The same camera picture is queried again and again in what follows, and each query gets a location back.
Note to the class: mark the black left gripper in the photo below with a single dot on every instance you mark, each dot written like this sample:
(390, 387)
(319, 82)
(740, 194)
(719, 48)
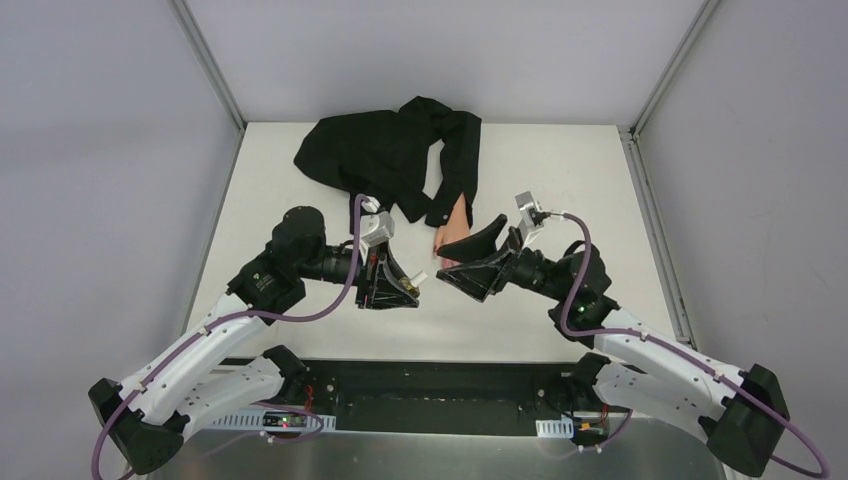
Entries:
(365, 281)

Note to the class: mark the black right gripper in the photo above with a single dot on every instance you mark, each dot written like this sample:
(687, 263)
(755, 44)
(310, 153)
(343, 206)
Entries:
(506, 263)

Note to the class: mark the white nail polish cap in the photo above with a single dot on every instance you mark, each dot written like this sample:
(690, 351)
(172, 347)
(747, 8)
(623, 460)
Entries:
(417, 279)

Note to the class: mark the yellow nail polish bottle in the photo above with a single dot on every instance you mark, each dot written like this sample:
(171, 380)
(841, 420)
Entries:
(411, 289)

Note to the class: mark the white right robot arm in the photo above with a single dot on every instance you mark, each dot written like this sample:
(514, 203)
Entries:
(740, 414)

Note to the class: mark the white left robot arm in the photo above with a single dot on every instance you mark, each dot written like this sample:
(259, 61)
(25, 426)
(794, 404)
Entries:
(150, 414)

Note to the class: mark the mannequin hand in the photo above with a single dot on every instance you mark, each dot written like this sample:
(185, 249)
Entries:
(453, 230)

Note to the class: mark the black shirt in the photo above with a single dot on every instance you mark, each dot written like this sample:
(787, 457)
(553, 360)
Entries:
(422, 157)

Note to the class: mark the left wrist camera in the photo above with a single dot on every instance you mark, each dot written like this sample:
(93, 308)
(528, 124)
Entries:
(377, 226)

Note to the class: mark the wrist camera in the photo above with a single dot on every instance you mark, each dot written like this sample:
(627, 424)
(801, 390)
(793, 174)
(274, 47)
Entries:
(530, 212)
(377, 226)

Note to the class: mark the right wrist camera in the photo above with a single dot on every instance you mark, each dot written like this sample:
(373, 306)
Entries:
(530, 212)

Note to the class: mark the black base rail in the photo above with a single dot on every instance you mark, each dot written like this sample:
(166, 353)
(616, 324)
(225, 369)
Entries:
(488, 399)

